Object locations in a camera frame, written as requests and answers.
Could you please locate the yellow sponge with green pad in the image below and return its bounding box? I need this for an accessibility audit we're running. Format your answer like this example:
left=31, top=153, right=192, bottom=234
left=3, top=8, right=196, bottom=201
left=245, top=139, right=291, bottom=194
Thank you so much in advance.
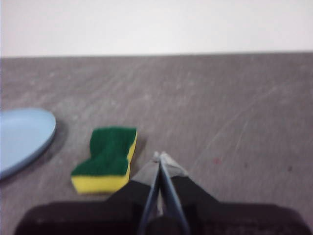
left=70, top=126, right=138, bottom=195

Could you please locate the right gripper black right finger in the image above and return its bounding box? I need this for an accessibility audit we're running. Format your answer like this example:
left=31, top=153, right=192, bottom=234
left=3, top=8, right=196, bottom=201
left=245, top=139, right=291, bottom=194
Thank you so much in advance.
left=158, top=150, right=310, bottom=235

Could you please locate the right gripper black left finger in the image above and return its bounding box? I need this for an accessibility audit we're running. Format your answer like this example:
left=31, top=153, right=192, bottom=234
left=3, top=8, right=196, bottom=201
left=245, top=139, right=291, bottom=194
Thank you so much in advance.
left=13, top=151, right=161, bottom=235

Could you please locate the light blue round plate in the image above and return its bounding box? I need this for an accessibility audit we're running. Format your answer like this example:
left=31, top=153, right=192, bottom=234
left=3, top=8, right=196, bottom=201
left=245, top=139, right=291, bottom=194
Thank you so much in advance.
left=0, top=107, right=57, bottom=181

